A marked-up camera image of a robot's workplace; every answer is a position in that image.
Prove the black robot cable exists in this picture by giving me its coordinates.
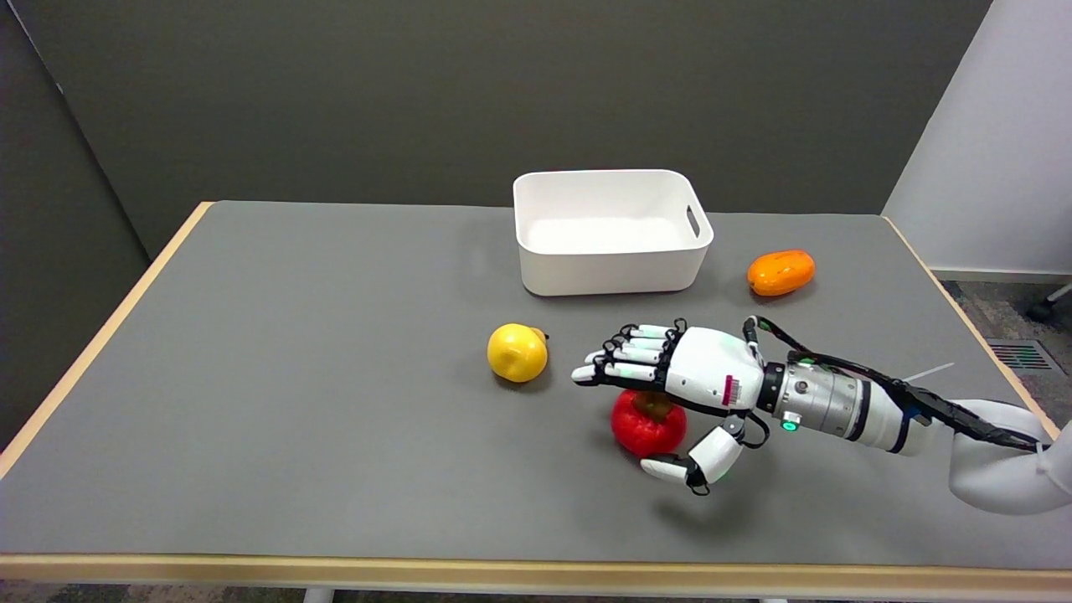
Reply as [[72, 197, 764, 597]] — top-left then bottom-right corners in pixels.
[[742, 316, 1048, 453]]

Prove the chair caster leg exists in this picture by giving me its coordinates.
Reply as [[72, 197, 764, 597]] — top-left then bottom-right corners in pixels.
[[1027, 283, 1072, 324]]

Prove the white plastic bin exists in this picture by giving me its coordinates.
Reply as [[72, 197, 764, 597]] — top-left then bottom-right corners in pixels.
[[513, 169, 715, 297]]

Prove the floor vent grille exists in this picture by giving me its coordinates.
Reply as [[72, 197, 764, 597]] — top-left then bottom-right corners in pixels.
[[987, 338, 1054, 374]]

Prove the gray table mat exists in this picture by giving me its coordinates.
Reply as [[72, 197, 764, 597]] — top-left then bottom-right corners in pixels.
[[0, 201, 1072, 572]]

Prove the orange mango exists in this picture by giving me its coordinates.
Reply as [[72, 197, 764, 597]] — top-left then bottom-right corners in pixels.
[[746, 250, 817, 297]]

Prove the yellow lemon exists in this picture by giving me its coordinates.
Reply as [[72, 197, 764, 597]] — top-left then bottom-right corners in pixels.
[[487, 323, 550, 384]]

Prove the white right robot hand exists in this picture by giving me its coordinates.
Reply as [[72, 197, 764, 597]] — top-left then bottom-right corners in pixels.
[[571, 317, 770, 497]]

